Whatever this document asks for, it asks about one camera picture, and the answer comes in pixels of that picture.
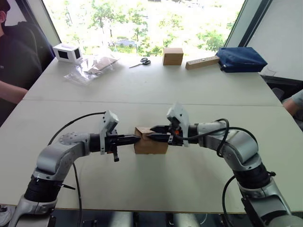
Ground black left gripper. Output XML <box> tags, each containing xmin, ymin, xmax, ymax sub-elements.
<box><xmin>105</xmin><ymin>129</ymin><xmax>141</xmax><ymax>163</ymax></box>

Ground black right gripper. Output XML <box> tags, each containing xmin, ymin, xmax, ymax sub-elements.
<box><xmin>147</xmin><ymin>122</ymin><xmax>185</xmax><ymax>146</ymax></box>

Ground small cardboard box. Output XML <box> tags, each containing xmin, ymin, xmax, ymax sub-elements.
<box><xmin>133</xmin><ymin>126</ymin><xmax>169</xmax><ymax>155</ymax></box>

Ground closed brown cardboard box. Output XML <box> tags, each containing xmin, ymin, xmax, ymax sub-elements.
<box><xmin>162</xmin><ymin>47</ymin><xmax>185</xmax><ymax>66</ymax></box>

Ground clear plastic bag with cardboard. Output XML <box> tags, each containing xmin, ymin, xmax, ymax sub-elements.
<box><xmin>63</xmin><ymin>55</ymin><xmax>122</xmax><ymax>87</ymax></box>

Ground white box with black windows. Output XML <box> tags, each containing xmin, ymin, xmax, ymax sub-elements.
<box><xmin>52</xmin><ymin>43</ymin><xmax>83</xmax><ymax>63</ymax></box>

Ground long brown block with holes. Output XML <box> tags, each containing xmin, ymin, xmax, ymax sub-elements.
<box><xmin>185</xmin><ymin>55</ymin><xmax>221</xmax><ymax>70</ymax></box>

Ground dark blue fabric bag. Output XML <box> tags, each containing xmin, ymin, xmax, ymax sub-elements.
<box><xmin>215</xmin><ymin>46</ymin><xmax>268</xmax><ymax>73</ymax></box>

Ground clear plastic container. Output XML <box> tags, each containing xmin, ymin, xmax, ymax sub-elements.
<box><xmin>259</xmin><ymin>65</ymin><xmax>277</xmax><ymax>77</ymax></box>

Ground dark office chair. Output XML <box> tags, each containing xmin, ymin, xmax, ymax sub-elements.
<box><xmin>22</xmin><ymin>22</ymin><xmax>56</xmax><ymax>71</ymax></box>

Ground black office chair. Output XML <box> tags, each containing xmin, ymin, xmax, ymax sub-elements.
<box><xmin>259</xmin><ymin>74</ymin><xmax>303</xmax><ymax>102</ymax></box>

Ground person in dark jacket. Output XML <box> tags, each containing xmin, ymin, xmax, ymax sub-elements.
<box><xmin>0</xmin><ymin>0</ymin><xmax>45</xmax><ymax>126</ymax></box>

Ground person in grey shirt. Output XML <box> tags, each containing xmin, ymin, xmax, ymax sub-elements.
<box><xmin>281</xmin><ymin>89</ymin><xmax>303</xmax><ymax>118</ymax></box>

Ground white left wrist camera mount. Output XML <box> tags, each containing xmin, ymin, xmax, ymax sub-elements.
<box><xmin>98</xmin><ymin>110</ymin><xmax>120</xmax><ymax>156</ymax></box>

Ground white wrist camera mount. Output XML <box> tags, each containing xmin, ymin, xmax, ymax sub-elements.
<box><xmin>98</xmin><ymin>110</ymin><xmax>120</xmax><ymax>156</ymax></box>
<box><xmin>166</xmin><ymin>102</ymin><xmax>190</xmax><ymax>148</ymax></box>

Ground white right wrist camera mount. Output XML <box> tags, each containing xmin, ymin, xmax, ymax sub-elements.
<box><xmin>166</xmin><ymin>102</ymin><xmax>190</xmax><ymax>148</ymax></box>

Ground black handled scissors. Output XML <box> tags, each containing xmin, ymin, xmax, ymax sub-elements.
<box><xmin>128</xmin><ymin>57</ymin><xmax>152</xmax><ymax>69</ymax></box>

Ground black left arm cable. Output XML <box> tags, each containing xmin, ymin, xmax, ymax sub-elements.
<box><xmin>48</xmin><ymin>112</ymin><xmax>107</xmax><ymax>227</ymax></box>

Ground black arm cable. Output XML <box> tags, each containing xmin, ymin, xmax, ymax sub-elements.
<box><xmin>48</xmin><ymin>112</ymin><xmax>107</xmax><ymax>227</ymax></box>
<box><xmin>183</xmin><ymin>118</ymin><xmax>256</xmax><ymax>227</ymax></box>

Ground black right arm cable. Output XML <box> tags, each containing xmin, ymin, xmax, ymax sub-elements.
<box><xmin>183</xmin><ymin>118</ymin><xmax>256</xmax><ymax>227</ymax></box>

